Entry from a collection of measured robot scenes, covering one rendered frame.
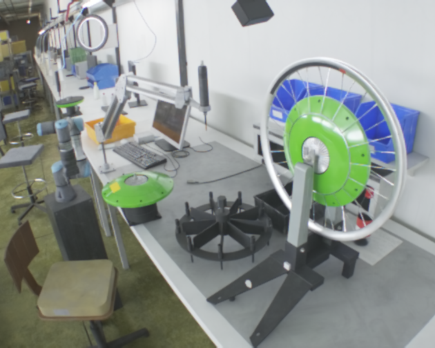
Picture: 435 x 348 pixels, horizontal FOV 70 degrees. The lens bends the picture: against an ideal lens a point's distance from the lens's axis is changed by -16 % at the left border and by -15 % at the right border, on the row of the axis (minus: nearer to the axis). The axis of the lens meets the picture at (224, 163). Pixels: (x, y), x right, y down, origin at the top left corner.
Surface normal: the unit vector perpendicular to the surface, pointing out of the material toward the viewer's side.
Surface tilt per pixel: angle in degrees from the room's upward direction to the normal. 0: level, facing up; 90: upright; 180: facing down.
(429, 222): 90
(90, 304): 0
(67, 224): 90
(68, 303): 0
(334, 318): 0
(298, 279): 18
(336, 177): 95
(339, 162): 89
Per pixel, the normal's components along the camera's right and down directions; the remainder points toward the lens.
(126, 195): -0.10, -0.71
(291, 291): -0.30, -0.79
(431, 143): -0.85, 0.25
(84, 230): 0.66, 0.27
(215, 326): -0.05, -0.91
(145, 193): 0.14, -0.74
